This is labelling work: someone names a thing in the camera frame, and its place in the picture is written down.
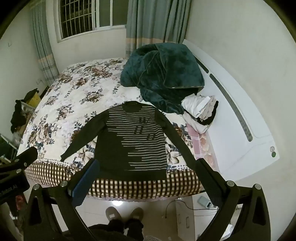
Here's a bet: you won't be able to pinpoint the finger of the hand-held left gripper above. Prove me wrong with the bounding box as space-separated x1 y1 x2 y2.
0 146 38 177

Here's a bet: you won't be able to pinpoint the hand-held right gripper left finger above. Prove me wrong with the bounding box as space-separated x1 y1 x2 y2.
23 159 101 241

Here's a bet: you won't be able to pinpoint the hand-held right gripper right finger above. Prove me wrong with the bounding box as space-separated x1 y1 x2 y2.
196 158 271 241

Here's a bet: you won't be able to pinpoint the dark striped sweater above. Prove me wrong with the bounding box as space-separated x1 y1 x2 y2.
60 101 204 181

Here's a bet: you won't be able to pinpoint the dark clothes heap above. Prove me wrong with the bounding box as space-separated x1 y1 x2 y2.
10 99 28 134

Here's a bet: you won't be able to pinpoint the metal rack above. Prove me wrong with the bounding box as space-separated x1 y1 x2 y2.
0 134 19 163

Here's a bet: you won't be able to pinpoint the light blue phone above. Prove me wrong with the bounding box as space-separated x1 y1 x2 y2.
197 196 213 208

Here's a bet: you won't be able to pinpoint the pink floral sheet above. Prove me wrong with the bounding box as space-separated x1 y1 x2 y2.
186 123 218 172

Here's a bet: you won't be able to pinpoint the person's left grey slipper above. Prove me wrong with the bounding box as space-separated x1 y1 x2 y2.
105 207 122 221

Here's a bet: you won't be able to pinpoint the person's grey slipper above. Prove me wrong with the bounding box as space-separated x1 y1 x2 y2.
105 207 122 221
130 207 144 221

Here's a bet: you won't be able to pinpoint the white headboard with grey inlays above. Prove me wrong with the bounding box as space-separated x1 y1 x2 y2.
182 39 281 179

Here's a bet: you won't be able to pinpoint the white bedside cabinet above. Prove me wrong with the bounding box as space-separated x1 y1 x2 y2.
174 194 234 241

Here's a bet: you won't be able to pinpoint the pale pink folded garment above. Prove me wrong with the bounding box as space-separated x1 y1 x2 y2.
183 113 210 134

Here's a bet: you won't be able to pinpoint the person's dark trousers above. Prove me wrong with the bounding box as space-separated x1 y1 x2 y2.
88 217 144 241

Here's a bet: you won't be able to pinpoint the yellow box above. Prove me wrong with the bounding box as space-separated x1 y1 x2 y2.
25 91 41 107

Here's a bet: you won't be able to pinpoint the person's right grey slipper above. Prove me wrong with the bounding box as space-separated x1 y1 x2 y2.
130 207 144 221

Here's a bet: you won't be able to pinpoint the black folded garment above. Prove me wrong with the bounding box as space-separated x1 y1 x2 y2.
196 100 219 126

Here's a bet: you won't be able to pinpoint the beige folded garment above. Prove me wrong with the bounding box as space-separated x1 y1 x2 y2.
201 96 217 120

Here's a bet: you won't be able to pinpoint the white folded garment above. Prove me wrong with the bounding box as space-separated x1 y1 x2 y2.
181 95 211 117

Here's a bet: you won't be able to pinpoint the bed with floral bedspread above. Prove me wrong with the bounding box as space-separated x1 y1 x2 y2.
17 58 216 202

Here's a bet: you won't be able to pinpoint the grey-blue curtain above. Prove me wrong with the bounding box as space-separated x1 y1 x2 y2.
31 2 60 88
125 0 193 51

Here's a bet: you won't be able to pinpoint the teal plush blanket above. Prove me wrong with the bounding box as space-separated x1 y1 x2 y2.
120 43 205 114

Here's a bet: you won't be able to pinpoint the barred window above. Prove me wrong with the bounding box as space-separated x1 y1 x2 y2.
57 0 128 42

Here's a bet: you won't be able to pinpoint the black charging cable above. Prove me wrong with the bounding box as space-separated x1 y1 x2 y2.
164 199 219 219

